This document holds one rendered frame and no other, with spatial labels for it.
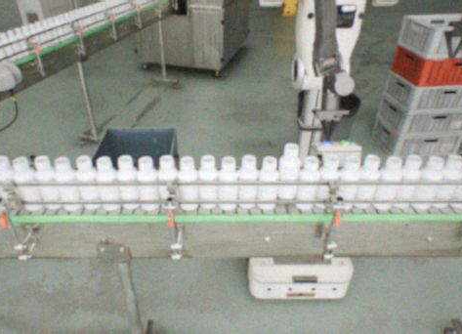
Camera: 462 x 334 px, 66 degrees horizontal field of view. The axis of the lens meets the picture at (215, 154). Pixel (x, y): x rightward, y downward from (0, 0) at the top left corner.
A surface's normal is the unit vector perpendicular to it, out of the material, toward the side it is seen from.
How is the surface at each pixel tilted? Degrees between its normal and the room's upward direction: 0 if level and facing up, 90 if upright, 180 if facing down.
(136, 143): 90
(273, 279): 90
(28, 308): 0
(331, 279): 90
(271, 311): 0
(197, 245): 90
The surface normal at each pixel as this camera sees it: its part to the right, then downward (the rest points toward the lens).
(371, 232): 0.00, 0.55
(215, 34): -0.30, 0.53
